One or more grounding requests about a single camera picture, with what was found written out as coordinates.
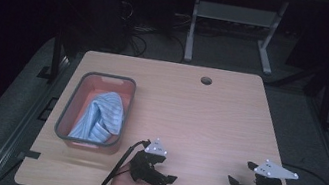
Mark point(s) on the blue striped cloth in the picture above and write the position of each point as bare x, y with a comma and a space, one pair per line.
104, 116

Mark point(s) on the white metal desk frame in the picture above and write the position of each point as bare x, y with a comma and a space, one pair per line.
233, 14

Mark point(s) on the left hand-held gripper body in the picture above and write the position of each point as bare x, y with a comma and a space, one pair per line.
144, 166

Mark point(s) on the pink basket with grey rim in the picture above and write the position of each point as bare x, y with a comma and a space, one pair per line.
98, 83

